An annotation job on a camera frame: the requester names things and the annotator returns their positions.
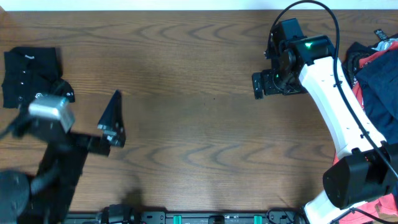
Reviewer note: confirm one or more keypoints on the black polo shirt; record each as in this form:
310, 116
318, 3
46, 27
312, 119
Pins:
30, 73

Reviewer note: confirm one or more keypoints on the navy blue shirt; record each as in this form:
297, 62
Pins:
378, 81

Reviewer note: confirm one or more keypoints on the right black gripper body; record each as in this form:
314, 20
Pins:
278, 83

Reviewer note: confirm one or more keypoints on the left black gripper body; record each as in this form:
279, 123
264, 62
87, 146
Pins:
94, 144

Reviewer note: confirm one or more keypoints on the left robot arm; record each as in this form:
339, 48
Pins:
46, 196

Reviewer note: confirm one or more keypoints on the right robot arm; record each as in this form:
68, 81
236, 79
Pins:
366, 167

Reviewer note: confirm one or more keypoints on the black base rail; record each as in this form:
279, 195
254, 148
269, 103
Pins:
124, 214

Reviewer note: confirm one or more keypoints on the red printed shirt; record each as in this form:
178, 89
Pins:
366, 127

